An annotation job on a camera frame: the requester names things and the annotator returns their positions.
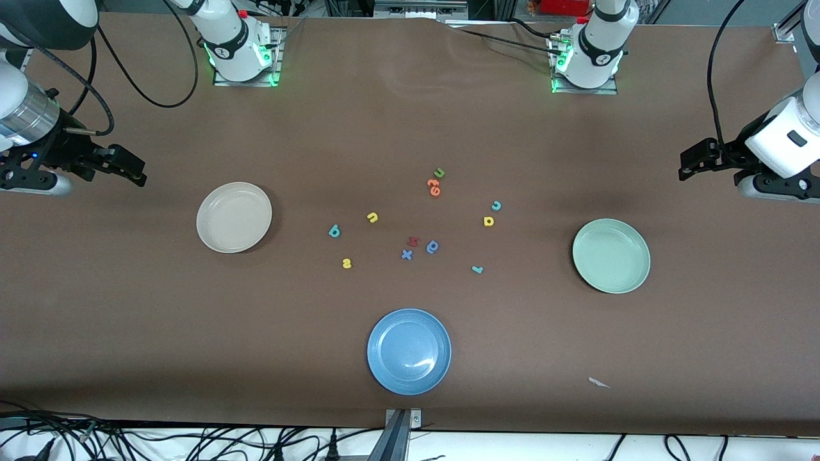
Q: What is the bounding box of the beige brown plate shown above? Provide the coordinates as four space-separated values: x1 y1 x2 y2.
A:
196 182 273 254

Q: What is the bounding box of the light green plate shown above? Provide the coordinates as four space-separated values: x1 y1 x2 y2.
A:
572 218 652 295

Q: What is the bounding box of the brown table cover sheet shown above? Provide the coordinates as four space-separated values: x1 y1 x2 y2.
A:
0 12 820 437

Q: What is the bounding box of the red box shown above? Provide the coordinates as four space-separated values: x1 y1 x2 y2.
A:
538 0 593 17

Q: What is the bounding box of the grey device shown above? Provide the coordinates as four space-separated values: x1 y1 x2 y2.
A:
373 0 468 19

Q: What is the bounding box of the blue plate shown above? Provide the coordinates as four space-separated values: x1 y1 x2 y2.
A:
366 308 452 396

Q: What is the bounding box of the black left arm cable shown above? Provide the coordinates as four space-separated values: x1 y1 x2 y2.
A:
706 0 750 154

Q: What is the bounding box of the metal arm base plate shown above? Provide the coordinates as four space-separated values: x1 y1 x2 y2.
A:
213 26 283 88
550 32 619 95

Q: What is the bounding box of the aluminium frame rail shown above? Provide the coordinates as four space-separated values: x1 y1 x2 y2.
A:
772 13 805 44

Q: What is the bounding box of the black base cable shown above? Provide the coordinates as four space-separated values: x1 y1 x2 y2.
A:
448 24 559 53

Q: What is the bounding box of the black floor cable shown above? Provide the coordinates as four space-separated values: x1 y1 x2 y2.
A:
663 434 694 461
0 400 129 461

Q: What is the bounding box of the dark aluminium post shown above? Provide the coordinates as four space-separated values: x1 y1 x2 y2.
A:
367 410 411 461

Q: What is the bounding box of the silver metal bracket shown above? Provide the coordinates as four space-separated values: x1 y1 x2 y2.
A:
384 408 422 428

